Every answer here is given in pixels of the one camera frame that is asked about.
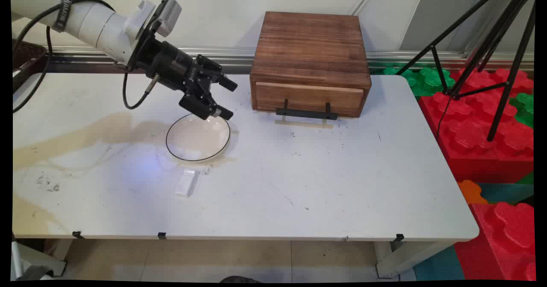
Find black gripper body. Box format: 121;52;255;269
127;33;202;95

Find white table leg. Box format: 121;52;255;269
11;237;67;280
375;240;454;278

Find large red foam block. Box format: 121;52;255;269
418;68;535;183

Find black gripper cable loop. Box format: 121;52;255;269
122;71;161;110

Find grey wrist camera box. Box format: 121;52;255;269
156;0;182;38

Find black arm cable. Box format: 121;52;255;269
12;0;117;113

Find dark brown wicker basket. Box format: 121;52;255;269
12;39;47;93

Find wooden drawer with black handle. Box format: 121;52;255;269
255;81;365;121

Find white bowl with black rim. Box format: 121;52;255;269
165;112;232;163

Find aluminium wall rail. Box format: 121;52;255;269
43;45;535;74

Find teal foam mat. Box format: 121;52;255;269
413;246;465;281
476;183;535;204

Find green foam block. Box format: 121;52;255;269
510;92;535;128
382;66;456;98

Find small white rectangular block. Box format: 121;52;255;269
174;169;200;198

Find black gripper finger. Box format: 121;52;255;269
194;55;238;92
179;83;235;121

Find black velcro arm strap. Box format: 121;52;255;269
53;0;74;33

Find brown wooden drawer cabinet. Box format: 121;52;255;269
250;11;373;119

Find thin black tripod cable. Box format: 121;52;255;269
435;94;454;141

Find black tripod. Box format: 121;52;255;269
395;0;537;142

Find orange foam piece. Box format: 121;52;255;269
457;180;488;205

